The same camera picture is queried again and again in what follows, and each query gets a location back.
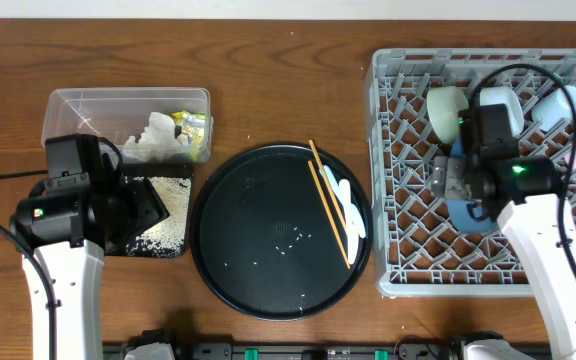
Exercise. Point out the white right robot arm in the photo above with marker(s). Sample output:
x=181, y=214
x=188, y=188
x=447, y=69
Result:
x=526, y=198

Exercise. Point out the yellow green snack wrapper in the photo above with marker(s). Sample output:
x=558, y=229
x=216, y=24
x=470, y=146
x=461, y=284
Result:
x=190, y=130

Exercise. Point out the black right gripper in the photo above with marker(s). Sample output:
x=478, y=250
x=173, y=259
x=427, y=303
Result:
x=448, y=176

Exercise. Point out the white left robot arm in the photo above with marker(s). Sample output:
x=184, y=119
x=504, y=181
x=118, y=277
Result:
x=69, y=227

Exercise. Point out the light blue bowl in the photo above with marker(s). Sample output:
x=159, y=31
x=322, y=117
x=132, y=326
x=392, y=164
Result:
x=507, y=97

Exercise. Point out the light green bowl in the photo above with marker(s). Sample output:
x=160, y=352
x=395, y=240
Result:
x=443, y=107

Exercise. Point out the light blue cup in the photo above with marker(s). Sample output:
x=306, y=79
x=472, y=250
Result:
x=554, y=108

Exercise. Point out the black rail with green clips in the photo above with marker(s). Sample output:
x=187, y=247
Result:
x=226, y=351

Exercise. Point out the black square waste bin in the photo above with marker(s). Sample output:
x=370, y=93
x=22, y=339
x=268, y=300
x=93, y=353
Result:
x=154, y=170

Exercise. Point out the white tissue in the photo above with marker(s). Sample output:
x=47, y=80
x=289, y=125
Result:
x=157, y=142

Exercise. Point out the wooden chopstick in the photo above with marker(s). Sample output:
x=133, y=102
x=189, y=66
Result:
x=327, y=184
x=328, y=213

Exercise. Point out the round black tray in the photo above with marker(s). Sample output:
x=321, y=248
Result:
x=261, y=240

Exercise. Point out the white plastic spoon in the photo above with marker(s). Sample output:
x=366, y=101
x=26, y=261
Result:
x=358, y=220

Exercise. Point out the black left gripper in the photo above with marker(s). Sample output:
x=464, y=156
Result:
x=153, y=208

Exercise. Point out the grey dishwasher rack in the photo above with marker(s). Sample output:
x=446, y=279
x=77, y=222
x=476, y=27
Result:
x=418, y=249

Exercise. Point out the white rice heap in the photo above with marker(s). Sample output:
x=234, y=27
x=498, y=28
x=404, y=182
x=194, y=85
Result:
x=170, y=235

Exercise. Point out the dark blue plate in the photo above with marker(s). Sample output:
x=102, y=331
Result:
x=466, y=215

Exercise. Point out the clear plastic waste bin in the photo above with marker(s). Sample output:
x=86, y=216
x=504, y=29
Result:
x=119, y=112

